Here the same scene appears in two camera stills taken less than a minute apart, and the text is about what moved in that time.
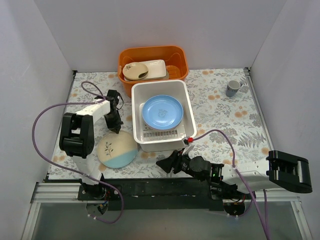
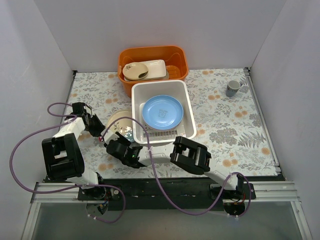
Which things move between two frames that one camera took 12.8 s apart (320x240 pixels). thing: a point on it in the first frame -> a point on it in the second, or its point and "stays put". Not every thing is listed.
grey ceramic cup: [233, 86] stays put
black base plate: [154, 194] stays put
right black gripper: [176, 164] -> [116, 144]
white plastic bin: [162, 115] stays put
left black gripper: [113, 120] -> [92, 124]
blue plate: [162, 112] stays put
